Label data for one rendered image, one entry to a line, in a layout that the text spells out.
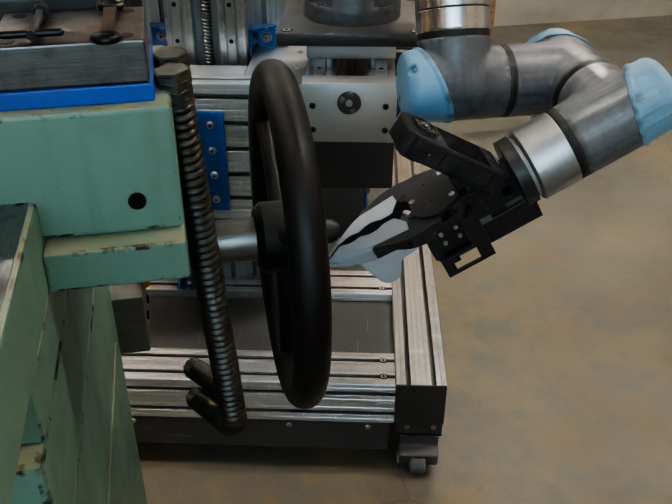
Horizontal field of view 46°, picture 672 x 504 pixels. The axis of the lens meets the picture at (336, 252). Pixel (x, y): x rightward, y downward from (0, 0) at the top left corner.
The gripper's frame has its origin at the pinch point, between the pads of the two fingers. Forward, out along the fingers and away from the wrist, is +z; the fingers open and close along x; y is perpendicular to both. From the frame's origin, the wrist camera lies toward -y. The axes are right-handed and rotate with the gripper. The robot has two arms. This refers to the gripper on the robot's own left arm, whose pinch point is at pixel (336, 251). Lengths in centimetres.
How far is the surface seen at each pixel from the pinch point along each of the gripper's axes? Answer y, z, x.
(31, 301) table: -25.0, 12.9, -23.4
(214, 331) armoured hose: -8.1, 10.0, -12.5
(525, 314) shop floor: 100, -17, 75
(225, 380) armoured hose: -3.1, 12.2, -12.9
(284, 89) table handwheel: -22.8, -5.6, -10.9
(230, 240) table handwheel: -13.4, 4.8, -9.9
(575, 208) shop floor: 121, -47, 125
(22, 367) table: -24.7, 12.9, -28.9
